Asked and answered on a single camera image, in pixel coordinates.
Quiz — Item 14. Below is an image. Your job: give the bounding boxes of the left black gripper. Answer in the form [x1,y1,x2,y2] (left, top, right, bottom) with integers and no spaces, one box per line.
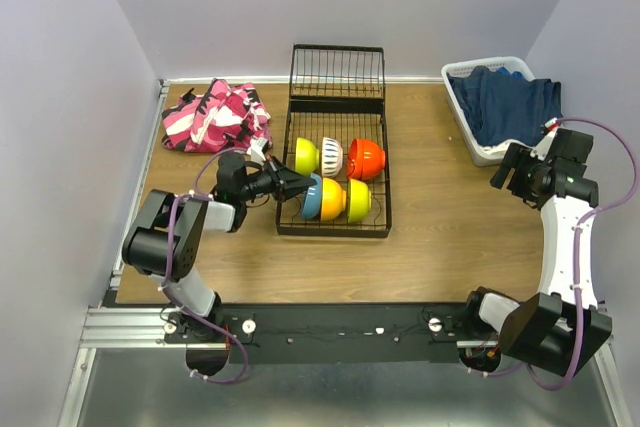
[238,154,317,202]

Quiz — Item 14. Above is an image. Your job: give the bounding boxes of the lime green bowl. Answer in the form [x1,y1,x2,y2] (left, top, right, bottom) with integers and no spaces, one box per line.
[347,179,372,223]
[294,137,320,176]

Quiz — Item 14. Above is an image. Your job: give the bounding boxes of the blue bowl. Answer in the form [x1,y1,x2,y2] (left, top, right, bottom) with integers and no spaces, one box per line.
[301,173,323,220]

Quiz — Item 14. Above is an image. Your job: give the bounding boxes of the yellow orange bowl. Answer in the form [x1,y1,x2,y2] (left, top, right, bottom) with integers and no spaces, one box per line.
[320,177,347,222]

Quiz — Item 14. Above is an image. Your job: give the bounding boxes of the white pink bowl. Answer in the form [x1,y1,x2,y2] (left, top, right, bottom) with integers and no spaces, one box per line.
[320,137,344,178]

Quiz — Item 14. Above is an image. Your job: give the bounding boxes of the orange bowl top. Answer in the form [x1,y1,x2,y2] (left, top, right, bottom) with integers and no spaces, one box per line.
[358,139,386,180]

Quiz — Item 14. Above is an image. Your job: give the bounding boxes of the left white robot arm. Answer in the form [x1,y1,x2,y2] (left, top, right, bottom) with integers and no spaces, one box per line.
[121,149,315,342]

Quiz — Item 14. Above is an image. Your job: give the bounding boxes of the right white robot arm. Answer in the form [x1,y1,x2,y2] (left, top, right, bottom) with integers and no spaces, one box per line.
[459,127,612,376]

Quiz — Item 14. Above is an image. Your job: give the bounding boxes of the white plastic basket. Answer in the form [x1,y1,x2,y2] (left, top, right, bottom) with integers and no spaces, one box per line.
[441,56,538,166]

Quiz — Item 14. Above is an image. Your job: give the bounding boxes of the dark blue jeans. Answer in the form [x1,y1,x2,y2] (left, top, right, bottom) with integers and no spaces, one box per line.
[448,66,562,147]

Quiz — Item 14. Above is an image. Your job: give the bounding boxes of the pink camouflage cloth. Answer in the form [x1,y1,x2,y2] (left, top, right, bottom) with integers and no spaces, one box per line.
[162,78,273,154]

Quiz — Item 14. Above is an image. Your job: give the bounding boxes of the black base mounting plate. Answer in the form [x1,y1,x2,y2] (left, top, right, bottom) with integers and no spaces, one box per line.
[164,302,499,365]

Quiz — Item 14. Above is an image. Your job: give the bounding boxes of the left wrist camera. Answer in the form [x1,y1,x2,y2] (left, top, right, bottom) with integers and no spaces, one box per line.
[246,136,271,165]

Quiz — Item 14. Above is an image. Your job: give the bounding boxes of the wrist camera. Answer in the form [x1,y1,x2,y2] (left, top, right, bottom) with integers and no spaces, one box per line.
[246,136,271,165]
[530,117,560,161]

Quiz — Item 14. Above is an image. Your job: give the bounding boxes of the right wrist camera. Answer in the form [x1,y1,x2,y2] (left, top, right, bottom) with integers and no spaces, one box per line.
[530,117,560,161]

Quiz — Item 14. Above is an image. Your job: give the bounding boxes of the black wire dish rack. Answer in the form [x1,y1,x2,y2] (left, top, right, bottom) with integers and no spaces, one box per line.
[276,44,392,238]

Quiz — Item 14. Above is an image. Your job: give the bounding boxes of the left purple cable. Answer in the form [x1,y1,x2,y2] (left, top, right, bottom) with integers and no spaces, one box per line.
[162,147,251,385]

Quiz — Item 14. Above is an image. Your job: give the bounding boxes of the purple cable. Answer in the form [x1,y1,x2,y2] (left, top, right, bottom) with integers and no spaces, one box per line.
[464,116,640,392]
[162,147,251,385]

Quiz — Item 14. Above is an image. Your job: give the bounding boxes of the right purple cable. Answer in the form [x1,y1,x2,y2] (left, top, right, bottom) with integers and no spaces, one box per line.
[464,116,640,392]

